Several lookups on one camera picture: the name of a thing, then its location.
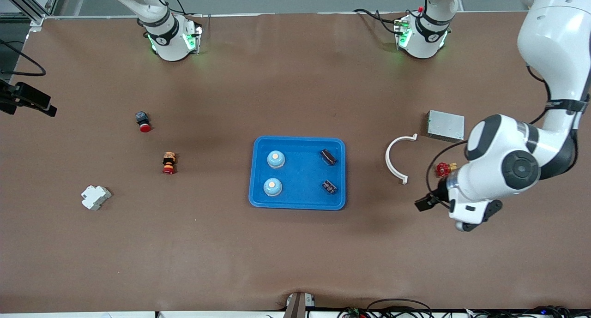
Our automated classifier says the blue dome bell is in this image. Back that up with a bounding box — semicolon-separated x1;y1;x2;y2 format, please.
266;150;286;169
263;177;283;197

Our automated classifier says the white curved plastic clamp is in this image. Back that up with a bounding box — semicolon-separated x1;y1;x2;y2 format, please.
385;133;419;185

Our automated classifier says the blue plastic tray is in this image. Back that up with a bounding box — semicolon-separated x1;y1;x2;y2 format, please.
248;136;347;211

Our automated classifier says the white DIN rail breaker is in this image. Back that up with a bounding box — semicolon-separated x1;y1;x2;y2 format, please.
81;185;112;211

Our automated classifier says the aluminium frame post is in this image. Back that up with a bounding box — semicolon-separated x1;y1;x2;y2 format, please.
0;0;63;32

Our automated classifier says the silver metal box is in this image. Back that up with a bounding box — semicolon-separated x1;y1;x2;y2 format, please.
426;110;465;144

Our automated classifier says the grey brown mount bracket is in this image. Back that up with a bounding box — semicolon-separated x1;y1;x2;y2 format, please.
283;292;316;318

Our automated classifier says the black looped cable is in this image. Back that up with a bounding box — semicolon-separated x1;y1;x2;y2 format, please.
367;298;434;318

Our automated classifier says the black arm base cable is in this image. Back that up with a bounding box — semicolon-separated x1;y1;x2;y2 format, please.
353;8;403;36

